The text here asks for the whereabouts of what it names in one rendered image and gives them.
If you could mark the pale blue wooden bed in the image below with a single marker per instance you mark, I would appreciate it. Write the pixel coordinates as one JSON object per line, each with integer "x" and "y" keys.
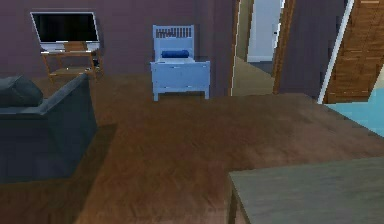
{"x": 180, "y": 74}

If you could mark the dark blue bolster pillow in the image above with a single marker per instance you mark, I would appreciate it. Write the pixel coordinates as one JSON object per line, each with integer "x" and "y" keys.
{"x": 175, "y": 53}

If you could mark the white room door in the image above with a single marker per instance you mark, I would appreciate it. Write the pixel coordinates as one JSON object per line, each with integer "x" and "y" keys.
{"x": 264, "y": 30}

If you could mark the brown wooden television stand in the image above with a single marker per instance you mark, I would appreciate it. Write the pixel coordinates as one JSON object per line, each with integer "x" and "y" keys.
{"x": 74, "y": 61}

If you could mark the grey wooden table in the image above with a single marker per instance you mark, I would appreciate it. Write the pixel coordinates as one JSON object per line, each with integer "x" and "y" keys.
{"x": 310, "y": 193}

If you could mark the dark grey sofa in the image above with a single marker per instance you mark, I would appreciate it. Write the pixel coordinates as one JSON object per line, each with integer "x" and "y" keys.
{"x": 46, "y": 133}

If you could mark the black flat television set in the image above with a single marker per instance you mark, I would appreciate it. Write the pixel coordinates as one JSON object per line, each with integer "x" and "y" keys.
{"x": 65, "y": 27}

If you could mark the dark grey sofa cushion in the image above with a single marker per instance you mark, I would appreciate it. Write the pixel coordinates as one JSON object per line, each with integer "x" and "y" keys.
{"x": 18, "y": 91}

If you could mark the brown wooden room door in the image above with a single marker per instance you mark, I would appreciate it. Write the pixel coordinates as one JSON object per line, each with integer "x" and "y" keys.
{"x": 358, "y": 53}

